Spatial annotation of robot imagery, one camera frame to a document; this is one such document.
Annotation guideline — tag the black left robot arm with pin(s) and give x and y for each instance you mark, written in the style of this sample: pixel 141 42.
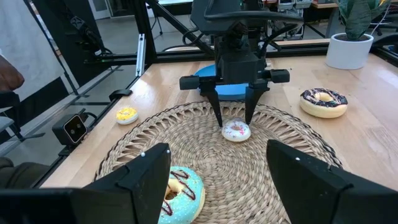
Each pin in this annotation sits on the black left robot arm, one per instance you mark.
pixel 214 15

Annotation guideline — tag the white panel board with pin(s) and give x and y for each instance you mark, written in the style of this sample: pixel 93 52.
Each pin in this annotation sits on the white panel board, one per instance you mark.
pixel 28 46

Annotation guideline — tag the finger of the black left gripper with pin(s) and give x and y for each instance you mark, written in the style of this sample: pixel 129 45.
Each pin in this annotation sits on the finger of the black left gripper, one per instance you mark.
pixel 214 104
pixel 251 102

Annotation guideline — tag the large teal chocolate-drizzled donut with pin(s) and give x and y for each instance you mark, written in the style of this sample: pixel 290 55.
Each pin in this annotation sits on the large teal chocolate-drizzled donut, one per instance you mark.
pixel 188 210

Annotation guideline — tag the black table-level camera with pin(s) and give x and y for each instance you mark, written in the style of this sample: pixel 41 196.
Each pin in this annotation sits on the black table-level camera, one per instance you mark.
pixel 71 129

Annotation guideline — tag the green plant in white pot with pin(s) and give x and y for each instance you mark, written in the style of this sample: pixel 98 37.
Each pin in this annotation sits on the green plant in white pot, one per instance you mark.
pixel 348 53

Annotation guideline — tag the round woven straw placemat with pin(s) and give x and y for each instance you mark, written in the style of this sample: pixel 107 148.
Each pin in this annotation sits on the round woven straw placemat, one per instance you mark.
pixel 233 174

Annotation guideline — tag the large chocolate frosted donut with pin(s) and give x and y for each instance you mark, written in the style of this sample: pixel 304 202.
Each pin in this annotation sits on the large chocolate frosted donut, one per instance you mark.
pixel 320 110

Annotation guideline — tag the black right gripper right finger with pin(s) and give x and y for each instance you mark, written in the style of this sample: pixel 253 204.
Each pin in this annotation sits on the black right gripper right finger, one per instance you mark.
pixel 298 180

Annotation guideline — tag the small white pink-sprinkled donut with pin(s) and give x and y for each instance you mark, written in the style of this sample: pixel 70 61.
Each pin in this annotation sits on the small white pink-sprinkled donut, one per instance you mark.
pixel 231 135

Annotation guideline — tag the black frame clip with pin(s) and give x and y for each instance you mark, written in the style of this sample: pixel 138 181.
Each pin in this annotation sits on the black frame clip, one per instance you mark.
pixel 119 92

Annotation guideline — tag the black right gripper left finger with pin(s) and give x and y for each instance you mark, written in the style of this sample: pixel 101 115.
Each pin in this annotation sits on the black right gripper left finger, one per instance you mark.
pixel 149 174

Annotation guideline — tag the small yellow-orange frosted donut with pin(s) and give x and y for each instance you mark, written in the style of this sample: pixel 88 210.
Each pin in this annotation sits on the small yellow-orange frosted donut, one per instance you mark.
pixel 127 114

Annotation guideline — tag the dark blue plate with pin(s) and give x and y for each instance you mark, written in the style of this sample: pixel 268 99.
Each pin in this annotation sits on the dark blue plate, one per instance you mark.
pixel 230 93

